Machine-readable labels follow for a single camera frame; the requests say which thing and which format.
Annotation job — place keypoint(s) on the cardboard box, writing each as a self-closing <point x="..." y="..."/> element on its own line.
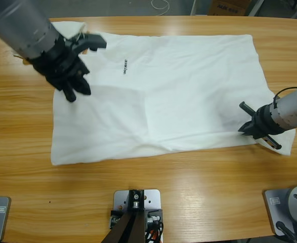
<point x="226" y="7"/>

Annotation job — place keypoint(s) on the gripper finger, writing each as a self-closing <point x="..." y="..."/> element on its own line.
<point x="84" y="87"/>
<point x="70" y="95"/>
<point x="250" y="133"/>
<point x="250" y="126"/>

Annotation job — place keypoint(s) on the folded white cloth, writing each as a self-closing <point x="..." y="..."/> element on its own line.
<point x="67" y="27"/>

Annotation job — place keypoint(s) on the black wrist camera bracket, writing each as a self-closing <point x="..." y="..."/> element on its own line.
<point x="95" y="40"/>

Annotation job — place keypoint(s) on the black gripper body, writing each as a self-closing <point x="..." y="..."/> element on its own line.
<point x="59" y="65"/>
<point x="267" y="121"/>

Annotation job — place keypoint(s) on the white camera stand mount block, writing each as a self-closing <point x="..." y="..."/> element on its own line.
<point x="152" y="200"/>

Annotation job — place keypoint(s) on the white t-shirt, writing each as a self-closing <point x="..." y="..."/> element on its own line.
<point x="176" y="101"/>

